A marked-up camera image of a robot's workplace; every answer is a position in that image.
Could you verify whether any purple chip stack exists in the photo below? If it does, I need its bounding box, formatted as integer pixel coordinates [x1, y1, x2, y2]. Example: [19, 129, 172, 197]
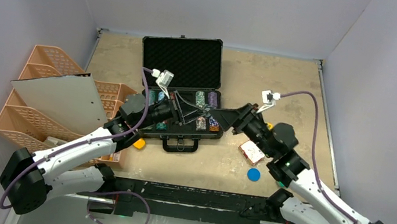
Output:
[208, 91, 218, 108]

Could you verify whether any black poker set case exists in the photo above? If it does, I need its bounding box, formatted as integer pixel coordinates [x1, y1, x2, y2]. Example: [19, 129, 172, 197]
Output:
[142, 36, 223, 153]

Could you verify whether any purple cable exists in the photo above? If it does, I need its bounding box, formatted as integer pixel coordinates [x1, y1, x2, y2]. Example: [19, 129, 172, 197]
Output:
[262, 88, 397, 224]
[0, 50, 172, 224]

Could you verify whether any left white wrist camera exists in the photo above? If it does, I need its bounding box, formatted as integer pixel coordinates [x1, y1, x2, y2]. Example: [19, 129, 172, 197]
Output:
[151, 69, 174, 88]

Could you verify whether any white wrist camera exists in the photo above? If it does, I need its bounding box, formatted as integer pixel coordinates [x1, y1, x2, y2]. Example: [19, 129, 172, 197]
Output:
[151, 69, 174, 88]
[261, 90, 281, 107]

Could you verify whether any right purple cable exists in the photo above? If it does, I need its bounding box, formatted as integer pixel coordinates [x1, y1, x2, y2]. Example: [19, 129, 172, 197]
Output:
[262, 88, 397, 224]

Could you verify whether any grey flat board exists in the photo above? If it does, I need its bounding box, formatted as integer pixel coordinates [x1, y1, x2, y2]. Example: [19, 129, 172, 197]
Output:
[11, 73, 108, 135]

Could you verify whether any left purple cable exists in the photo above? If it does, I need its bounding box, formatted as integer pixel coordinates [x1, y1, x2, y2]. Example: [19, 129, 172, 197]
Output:
[0, 50, 172, 224]

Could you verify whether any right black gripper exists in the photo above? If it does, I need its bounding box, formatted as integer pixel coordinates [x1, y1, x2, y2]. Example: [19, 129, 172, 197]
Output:
[204, 97, 281, 159]

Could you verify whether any red playing card deck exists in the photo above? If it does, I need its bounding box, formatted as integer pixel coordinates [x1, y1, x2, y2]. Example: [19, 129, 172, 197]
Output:
[239, 140, 265, 165]

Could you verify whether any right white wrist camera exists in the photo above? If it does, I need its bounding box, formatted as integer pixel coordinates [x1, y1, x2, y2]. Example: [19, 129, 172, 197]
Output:
[261, 90, 281, 107]

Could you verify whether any light blue chip stack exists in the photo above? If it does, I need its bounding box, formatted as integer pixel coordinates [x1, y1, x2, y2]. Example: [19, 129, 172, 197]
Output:
[156, 121, 167, 131]

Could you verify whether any yellow orange block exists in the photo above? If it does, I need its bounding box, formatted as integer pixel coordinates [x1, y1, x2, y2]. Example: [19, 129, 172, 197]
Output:
[133, 138, 146, 150]

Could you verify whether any orange plastic file rack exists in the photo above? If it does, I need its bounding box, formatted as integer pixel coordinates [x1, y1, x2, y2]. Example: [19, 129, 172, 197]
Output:
[0, 39, 122, 170]

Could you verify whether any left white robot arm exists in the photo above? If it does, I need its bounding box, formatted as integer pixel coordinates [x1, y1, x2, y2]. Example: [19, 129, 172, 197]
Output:
[0, 92, 210, 215]

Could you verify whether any red white chip stack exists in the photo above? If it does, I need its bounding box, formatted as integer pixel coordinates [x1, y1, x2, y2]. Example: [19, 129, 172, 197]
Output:
[195, 117, 207, 131]

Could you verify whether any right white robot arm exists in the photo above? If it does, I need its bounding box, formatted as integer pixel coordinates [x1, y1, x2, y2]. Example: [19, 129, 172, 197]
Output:
[210, 104, 384, 224]

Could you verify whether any blue round button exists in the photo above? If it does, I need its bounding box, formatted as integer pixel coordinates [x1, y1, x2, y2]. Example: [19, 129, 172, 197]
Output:
[247, 168, 261, 182]

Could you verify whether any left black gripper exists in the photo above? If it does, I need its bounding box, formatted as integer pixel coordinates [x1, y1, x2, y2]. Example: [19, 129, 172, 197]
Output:
[134, 84, 209, 139]

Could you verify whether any orange plastic desk organizer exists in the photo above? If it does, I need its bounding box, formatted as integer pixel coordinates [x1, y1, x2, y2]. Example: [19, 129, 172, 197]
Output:
[90, 81, 137, 168]

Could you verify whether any dark green chip stack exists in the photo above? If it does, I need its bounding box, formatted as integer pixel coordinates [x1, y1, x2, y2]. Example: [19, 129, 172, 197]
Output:
[148, 89, 157, 106]

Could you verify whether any black base frame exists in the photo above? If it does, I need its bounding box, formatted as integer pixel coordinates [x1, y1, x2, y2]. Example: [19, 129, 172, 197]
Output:
[72, 170, 305, 224]

